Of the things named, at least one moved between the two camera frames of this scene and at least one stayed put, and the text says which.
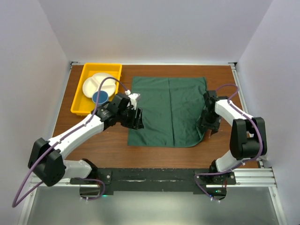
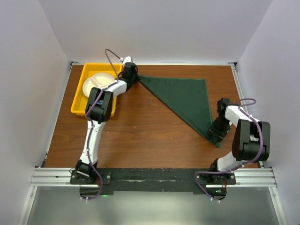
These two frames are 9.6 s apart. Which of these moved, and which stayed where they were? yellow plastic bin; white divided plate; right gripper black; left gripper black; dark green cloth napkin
Moved: dark green cloth napkin; right gripper black; left gripper black
Stayed: white divided plate; yellow plastic bin
